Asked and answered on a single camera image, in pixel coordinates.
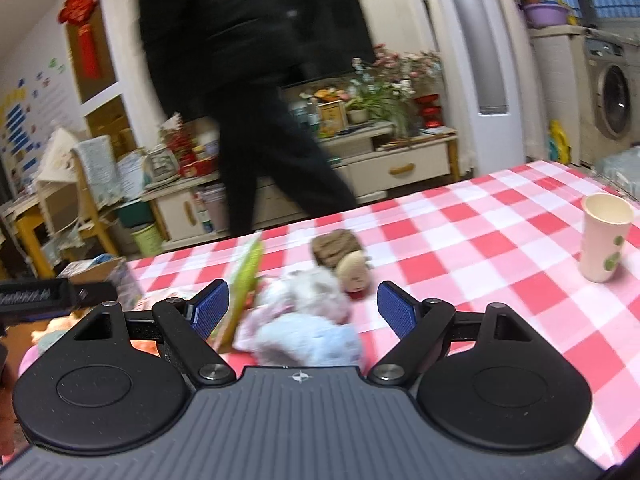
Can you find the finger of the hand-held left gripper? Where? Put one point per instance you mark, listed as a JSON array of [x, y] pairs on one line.
[[30, 297]]

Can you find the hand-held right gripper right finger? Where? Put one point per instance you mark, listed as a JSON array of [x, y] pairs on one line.
[[397, 307]]

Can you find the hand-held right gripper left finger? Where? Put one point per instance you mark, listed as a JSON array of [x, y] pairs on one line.
[[207, 305]]

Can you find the orange towel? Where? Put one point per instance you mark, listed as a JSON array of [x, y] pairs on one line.
[[55, 331]]

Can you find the white pink baby mittens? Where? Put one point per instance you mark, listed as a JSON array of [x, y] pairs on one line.
[[300, 295]]

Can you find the lime green cloth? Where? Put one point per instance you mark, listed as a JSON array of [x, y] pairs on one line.
[[245, 280]]

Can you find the brown hedgehog plush toy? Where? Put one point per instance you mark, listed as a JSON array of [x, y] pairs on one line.
[[342, 260]]

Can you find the printed white box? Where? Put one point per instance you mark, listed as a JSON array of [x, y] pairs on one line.
[[110, 275]]

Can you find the wooden desk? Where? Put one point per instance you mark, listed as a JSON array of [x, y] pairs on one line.
[[22, 210]]

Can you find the light green trash bin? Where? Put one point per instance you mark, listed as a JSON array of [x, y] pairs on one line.
[[146, 240]]

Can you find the red white checked tablecloth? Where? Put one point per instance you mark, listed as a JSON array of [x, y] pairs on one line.
[[475, 240]]

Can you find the dark green bin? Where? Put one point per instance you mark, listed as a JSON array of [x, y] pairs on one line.
[[135, 212]]

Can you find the red box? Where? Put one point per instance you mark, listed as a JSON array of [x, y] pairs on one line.
[[198, 167]]

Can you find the cream television cabinet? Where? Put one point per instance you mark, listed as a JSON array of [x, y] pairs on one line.
[[400, 162]]

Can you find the chair with knitted cover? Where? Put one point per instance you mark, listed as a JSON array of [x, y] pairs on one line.
[[100, 170]]

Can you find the red berry branches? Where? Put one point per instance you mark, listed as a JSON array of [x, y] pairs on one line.
[[180, 137]]

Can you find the small white plant pot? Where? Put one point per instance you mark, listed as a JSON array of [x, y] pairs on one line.
[[358, 116]]

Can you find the red candle holder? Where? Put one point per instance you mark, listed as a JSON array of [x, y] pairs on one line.
[[428, 110]]

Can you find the white paper cup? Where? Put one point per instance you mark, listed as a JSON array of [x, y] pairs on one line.
[[602, 240]]

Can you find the bunch of pink flowers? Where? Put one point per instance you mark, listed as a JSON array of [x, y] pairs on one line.
[[390, 85]]

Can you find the yellow bottle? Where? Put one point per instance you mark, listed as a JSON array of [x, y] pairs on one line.
[[558, 142]]

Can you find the crumpled clear plastic sheet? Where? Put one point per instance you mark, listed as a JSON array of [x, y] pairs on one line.
[[620, 172]]

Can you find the white standing air conditioner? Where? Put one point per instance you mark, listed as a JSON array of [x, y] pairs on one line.
[[492, 60]]

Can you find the front-load washing machine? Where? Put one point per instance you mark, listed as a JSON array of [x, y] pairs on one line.
[[555, 90]]

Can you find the red hanging knot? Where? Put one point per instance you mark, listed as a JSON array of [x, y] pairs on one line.
[[82, 15]]

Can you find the black television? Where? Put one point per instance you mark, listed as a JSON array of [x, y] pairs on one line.
[[330, 25]]

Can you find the grey washing machine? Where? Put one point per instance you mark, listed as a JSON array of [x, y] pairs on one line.
[[612, 100]]

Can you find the purple basin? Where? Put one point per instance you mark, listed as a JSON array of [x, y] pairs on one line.
[[546, 15]]

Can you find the wall poster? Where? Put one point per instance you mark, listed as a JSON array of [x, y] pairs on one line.
[[20, 120]]

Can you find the gold photo frame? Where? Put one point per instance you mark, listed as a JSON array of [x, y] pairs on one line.
[[332, 117]]

